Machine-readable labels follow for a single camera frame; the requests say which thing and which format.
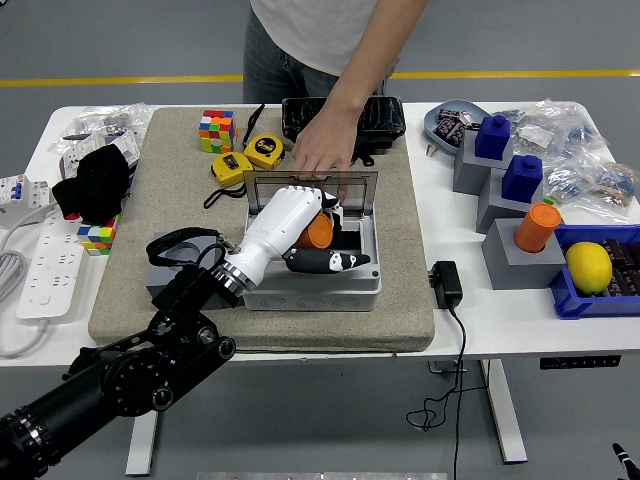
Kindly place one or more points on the white circuit breaker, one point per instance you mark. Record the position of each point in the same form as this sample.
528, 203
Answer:
27, 190

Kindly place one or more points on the person's left forearm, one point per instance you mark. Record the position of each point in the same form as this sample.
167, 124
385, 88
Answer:
370, 60

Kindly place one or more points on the small green piece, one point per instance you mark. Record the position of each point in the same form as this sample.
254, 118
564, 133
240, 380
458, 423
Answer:
550, 200

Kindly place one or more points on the dark brown component pile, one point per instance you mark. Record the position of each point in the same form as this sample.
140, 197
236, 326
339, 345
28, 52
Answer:
627, 255

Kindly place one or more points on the person's left hand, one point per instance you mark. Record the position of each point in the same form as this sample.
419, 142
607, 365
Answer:
325, 147

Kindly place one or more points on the black power adapter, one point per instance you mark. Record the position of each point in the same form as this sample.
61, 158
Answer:
447, 285

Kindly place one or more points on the blue plastic bin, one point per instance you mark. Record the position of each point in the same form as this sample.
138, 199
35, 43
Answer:
585, 305

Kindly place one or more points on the yellow lemon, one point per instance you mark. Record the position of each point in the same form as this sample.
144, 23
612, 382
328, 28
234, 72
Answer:
590, 267

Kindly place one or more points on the person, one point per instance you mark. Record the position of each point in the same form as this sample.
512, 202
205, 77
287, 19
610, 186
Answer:
300, 30

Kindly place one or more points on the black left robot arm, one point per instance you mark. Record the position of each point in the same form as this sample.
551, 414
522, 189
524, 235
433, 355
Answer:
125, 380

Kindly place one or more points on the small metal clip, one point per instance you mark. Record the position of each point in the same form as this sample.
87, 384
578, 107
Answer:
432, 150

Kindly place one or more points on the blue-grey dish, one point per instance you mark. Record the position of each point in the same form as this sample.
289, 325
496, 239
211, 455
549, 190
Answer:
431, 125

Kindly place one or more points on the grey box with clear lid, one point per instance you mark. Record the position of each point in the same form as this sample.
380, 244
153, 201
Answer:
310, 300

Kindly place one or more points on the grey-brown mat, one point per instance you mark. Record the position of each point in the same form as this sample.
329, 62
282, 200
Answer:
300, 337

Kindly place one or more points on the small colourful puzzle cube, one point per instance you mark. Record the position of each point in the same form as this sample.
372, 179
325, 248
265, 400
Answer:
97, 237

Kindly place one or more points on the yellow tape measure black label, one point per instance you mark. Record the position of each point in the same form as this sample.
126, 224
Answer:
264, 150

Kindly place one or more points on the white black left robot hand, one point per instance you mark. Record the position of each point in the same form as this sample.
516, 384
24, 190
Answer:
280, 225

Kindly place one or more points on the black plastic tray device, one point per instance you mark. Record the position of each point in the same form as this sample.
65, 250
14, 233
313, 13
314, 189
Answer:
387, 120

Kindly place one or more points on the orange cylinder battery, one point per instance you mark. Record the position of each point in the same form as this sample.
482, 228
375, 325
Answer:
537, 227
317, 232

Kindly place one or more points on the brown wrapped candy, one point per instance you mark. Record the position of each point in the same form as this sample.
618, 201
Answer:
450, 134
449, 116

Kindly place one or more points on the clear plastic parts bag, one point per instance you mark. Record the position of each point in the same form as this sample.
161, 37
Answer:
115, 117

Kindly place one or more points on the white power strip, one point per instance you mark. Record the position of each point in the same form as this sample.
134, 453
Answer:
50, 270

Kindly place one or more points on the large colourful puzzle cube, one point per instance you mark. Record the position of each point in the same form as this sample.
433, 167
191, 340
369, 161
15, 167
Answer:
217, 131

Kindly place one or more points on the grey block holder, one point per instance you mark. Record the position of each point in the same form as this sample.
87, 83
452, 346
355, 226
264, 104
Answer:
467, 172
492, 210
515, 270

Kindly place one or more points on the black cloth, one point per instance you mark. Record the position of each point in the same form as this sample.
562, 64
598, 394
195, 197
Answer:
95, 185

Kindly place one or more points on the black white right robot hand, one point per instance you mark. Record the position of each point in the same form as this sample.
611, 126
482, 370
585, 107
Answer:
624, 460

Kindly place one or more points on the white table leg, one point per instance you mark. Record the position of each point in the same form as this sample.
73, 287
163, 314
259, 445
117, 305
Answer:
505, 415
142, 440

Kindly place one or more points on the blue block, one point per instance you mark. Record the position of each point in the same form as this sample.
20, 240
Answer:
522, 180
492, 137

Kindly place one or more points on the metal table bracket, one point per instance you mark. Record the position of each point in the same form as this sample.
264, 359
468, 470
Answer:
442, 367

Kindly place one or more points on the white purple package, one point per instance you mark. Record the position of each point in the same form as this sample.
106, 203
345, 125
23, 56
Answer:
70, 160

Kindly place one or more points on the grey block with round hole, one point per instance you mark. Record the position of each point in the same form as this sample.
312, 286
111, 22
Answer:
156, 282

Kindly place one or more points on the black table control panel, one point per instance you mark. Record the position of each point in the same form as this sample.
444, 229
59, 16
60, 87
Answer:
580, 362

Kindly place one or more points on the clear bag of small parts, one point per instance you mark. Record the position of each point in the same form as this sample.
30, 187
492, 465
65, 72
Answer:
550, 125
600, 185

